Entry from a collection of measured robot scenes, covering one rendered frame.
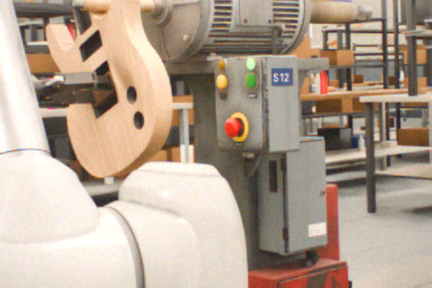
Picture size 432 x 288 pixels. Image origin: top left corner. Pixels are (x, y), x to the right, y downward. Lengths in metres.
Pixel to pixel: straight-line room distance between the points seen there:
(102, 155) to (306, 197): 0.49
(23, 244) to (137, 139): 0.87
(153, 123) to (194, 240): 0.74
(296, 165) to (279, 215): 0.12
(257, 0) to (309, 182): 0.44
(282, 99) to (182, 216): 0.79
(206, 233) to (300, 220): 1.03
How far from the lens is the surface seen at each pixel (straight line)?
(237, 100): 1.78
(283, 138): 1.76
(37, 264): 0.92
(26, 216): 0.94
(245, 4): 1.98
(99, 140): 1.89
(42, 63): 7.30
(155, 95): 1.71
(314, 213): 2.06
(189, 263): 1.00
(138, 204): 1.02
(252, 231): 2.06
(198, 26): 1.92
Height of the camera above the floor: 1.08
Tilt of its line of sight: 3 degrees down
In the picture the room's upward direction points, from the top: 2 degrees counter-clockwise
